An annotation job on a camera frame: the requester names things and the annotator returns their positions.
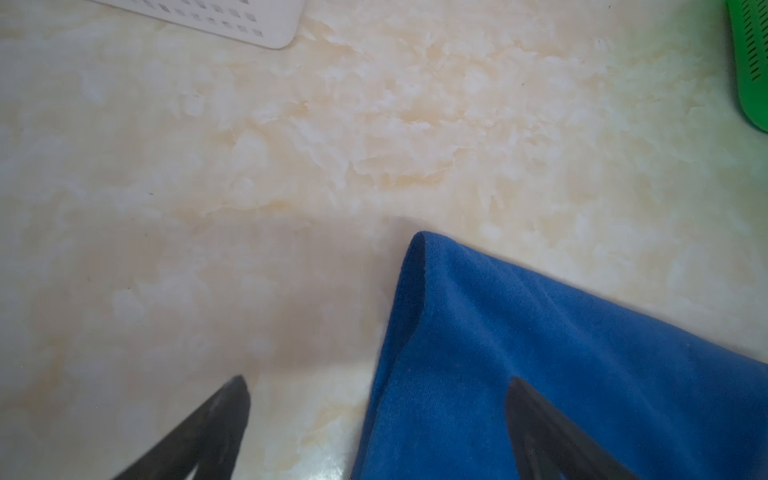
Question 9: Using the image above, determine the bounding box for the white plastic basket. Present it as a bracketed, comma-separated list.
[99, 0, 306, 50]

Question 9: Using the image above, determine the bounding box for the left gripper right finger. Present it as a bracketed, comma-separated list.
[505, 377, 636, 480]

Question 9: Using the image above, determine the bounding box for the green plastic basket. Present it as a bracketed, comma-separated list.
[726, 0, 768, 132]

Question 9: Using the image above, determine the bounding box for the blue towel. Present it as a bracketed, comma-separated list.
[352, 232, 767, 479]

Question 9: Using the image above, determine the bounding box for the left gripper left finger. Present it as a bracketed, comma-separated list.
[116, 375, 251, 480]

